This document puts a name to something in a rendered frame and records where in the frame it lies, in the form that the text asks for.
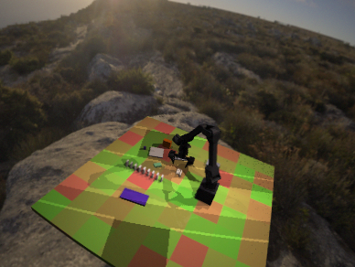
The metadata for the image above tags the purple flat rectangular block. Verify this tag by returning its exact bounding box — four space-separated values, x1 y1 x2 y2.
120 188 149 206

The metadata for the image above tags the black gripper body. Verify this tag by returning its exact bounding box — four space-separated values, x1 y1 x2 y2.
168 150 195 165

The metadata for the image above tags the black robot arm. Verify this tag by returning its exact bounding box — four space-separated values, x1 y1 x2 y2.
172 123 221 192

